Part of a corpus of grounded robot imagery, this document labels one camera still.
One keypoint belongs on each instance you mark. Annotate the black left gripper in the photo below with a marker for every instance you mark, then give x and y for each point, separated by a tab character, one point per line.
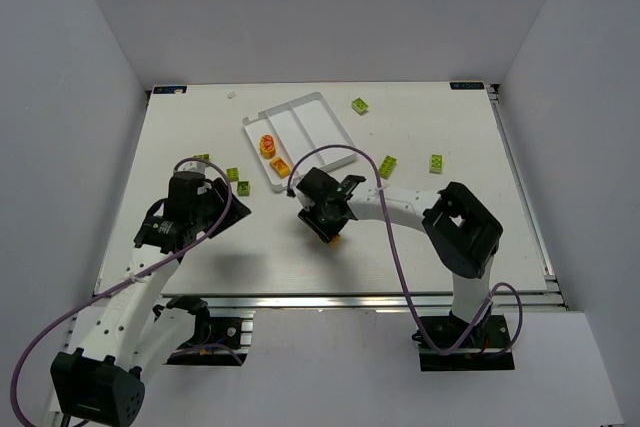
230	206

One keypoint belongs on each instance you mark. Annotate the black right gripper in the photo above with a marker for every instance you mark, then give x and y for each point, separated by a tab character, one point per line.
317	220

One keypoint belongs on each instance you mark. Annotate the green 2x2 lego upturned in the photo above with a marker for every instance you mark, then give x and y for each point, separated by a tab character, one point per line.
243	188

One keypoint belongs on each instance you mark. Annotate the yellow 2x4 lego brick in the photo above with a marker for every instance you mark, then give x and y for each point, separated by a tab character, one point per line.
335	240

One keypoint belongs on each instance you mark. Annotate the yellow sloped printed lego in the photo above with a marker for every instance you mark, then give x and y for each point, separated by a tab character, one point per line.
281	167

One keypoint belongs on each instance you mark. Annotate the yellow round butterfly lego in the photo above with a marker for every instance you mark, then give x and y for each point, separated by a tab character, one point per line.
267	146

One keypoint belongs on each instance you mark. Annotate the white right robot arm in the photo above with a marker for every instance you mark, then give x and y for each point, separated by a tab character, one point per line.
464	234

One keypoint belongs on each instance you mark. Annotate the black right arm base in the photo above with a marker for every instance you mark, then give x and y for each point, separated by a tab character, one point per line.
486	348

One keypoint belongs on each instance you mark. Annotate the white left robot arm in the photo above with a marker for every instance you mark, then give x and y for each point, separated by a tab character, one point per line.
104	379

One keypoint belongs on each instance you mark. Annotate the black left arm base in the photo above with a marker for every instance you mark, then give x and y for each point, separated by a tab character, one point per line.
215	342

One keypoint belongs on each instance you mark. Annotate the green 2x2 lego upright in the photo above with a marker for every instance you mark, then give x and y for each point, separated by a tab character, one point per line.
232	174

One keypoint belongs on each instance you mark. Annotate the green 2x4 lego brick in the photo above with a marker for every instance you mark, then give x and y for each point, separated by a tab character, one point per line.
387	166

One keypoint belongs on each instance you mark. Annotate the white three-compartment tray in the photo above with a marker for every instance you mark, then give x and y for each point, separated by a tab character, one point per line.
297	127

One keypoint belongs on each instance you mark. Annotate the green lego near back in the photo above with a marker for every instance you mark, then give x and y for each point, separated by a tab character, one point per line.
359	106

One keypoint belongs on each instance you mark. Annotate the green 2x4 lego far right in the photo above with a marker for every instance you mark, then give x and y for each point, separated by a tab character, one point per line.
436	164

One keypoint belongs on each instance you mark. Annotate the blue label left corner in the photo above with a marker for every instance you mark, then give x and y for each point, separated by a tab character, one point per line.
169	90

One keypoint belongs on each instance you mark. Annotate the blue label corner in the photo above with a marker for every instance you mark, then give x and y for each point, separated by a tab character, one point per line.
169	90
466	85

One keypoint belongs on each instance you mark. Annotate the blue label right corner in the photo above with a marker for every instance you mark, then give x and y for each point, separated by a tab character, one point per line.
466	85

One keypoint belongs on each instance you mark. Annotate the aluminium table frame rail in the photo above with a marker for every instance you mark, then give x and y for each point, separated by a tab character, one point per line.
541	301

